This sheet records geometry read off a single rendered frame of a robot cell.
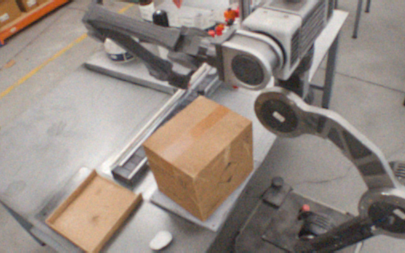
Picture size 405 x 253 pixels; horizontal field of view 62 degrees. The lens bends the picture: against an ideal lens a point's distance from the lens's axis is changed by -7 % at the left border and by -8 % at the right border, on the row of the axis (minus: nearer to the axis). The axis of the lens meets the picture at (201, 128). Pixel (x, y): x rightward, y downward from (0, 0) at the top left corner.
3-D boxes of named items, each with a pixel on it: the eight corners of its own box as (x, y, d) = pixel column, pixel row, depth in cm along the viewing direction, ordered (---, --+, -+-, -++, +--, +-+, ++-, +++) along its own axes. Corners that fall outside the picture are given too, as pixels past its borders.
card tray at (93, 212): (97, 174, 151) (94, 167, 149) (143, 198, 140) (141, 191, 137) (49, 226, 135) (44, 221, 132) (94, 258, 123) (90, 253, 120)
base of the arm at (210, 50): (223, 83, 94) (219, 44, 86) (198, 75, 98) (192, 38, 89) (240, 66, 99) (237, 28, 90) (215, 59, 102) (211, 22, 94)
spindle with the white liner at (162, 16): (167, 54, 202) (157, 6, 181) (180, 57, 198) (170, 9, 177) (158, 62, 197) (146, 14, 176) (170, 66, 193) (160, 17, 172)
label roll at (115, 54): (122, 66, 199) (114, 45, 189) (102, 56, 210) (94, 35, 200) (147, 49, 209) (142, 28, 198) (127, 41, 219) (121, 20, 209)
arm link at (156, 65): (92, 34, 113) (107, 6, 114) (82, 33, 116) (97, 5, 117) (165, 84, 148) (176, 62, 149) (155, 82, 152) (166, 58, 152)
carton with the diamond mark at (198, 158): (208, 143, 153) (200, 94, 134) (254, 170, 140) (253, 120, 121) (158, 190, 139) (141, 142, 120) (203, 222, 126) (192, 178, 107)
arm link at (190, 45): (200, 57, 93) (209, 38, 93) (170, 48, 98) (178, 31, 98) (214, 70, 101) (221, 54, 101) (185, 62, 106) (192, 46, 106)
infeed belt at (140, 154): (273, 4, 240) (272, -2, 237) (284, 6, 236) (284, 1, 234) (114, 176, 148) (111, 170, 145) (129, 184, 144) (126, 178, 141)
